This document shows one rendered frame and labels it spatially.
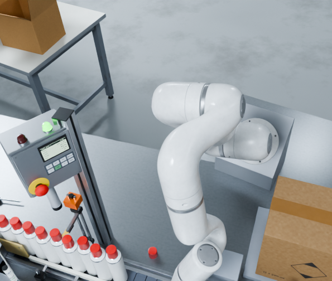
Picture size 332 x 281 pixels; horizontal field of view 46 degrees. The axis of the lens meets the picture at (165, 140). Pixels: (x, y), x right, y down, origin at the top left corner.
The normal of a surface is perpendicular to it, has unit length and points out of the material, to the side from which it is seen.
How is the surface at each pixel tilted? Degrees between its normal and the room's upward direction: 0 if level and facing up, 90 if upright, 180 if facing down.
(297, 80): 0
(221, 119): 72
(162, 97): 44
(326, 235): 0
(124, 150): 0
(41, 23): 90
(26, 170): 90
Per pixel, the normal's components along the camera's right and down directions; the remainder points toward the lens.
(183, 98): -0.40, -0.11
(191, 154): 0.56, -0.07
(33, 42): -0.43, 0.67
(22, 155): 0.58, 0.56
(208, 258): 0.26, -0.58
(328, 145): -0.07, -0.69
